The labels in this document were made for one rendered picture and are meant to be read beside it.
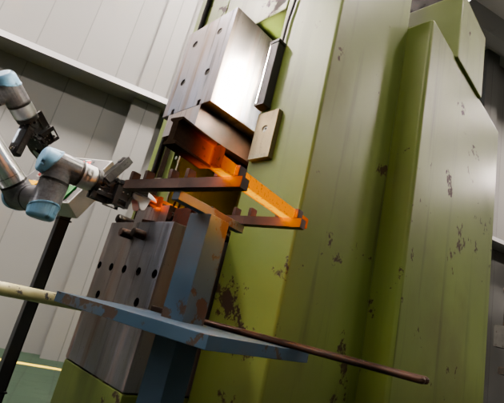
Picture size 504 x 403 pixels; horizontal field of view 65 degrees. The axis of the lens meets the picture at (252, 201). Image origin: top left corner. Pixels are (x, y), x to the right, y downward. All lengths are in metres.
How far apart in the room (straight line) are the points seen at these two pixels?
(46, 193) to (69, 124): 3.30
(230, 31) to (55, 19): 3.58
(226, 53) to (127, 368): 1.04
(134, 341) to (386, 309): 0.77
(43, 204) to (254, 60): 0.89
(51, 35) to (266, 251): 4.08
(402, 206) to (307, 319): 0.55
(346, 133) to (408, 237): 0.40
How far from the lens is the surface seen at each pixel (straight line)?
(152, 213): 1.35
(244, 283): 1.13
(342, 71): 1.34
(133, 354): 1.11
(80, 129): 4.44
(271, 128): 1.26
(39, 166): 1.19
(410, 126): 1.57
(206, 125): 1.41
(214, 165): 0.62
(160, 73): 4.63
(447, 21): 2.16
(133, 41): 4.94
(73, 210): 1.63
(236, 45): 1.53
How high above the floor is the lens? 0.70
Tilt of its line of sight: 16 degrees up
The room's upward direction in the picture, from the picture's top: 14 degrees clockwise
